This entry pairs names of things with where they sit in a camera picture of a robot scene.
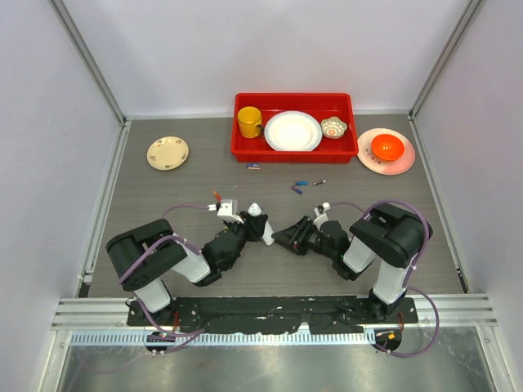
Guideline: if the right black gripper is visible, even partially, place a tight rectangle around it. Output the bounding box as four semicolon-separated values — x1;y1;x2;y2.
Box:
271;215;337;260

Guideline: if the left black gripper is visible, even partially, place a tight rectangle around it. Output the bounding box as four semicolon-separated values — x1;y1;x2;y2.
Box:
223;211;267;252

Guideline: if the white remote control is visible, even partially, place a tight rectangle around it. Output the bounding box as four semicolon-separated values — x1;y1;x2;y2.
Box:
247;203;275;246

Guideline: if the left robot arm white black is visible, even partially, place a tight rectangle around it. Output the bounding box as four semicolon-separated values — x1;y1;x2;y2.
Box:
105;200;275;326

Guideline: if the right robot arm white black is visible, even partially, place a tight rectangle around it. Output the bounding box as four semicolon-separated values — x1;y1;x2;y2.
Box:
272;200;433;323

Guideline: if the purple battery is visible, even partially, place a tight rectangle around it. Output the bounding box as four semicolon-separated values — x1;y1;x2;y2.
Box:
291;185;303;195

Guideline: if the blue brown battery near tray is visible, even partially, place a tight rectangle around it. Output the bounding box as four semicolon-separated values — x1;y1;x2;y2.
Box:
246;163;261;170

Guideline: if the white plate in tray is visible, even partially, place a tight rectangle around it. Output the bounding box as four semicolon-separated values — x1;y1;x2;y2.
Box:
264;111;323;152

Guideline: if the yellow mug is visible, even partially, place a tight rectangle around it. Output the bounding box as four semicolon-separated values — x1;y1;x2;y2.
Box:
237;106;263;139

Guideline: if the cream floral plate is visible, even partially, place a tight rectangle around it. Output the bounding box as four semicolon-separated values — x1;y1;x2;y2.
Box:
146;136;190;171

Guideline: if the small patterned bowl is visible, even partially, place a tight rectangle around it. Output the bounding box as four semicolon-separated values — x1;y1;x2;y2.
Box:
320;116;348;140

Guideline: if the pink plate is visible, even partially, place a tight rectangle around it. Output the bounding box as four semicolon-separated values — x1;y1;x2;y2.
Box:
357;128;416;176

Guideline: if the orange bowl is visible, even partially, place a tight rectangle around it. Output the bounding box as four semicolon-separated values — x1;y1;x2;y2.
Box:
371;134;405;162

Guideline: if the red plastic tray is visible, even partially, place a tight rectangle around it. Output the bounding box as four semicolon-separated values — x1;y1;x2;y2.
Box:
230;92;359;163

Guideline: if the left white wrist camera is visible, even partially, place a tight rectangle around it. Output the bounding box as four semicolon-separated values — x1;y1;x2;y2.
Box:
208;199;242;223

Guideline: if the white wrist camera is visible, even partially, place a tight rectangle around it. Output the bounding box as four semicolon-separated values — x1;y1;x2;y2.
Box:
314;202;331;226
208;199;242;223

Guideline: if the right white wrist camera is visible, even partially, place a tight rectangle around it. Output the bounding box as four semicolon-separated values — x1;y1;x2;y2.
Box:
314;202;331;226

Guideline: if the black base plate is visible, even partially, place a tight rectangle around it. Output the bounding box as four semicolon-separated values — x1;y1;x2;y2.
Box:
152;296;418;335

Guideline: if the slotted cable duct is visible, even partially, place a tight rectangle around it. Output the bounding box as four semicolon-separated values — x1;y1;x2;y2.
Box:
69;330;375;346

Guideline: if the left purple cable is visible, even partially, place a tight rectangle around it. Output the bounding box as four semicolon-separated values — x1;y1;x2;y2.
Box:
118;203;217;356

